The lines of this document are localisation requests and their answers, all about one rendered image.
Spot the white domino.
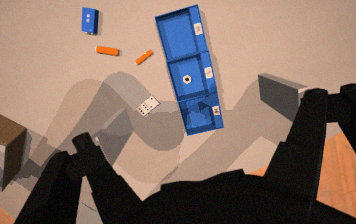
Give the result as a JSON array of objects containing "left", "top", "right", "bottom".
[{"left": 136, "top": 95, "right": 159, "bottom": 116}]

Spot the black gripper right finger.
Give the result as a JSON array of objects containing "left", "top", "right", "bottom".
[{"left": 236, "top": 73, "right": 356, "bottom": 224}]

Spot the blue three-compartment bin rack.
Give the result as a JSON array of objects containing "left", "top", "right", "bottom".
[{"left": 155, "top": 4, "right": 224, "bottom": 136}]

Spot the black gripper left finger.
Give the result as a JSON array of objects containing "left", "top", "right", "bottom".
[{"left": 14, "top": 108, "right": 164, "bottom": 224}]

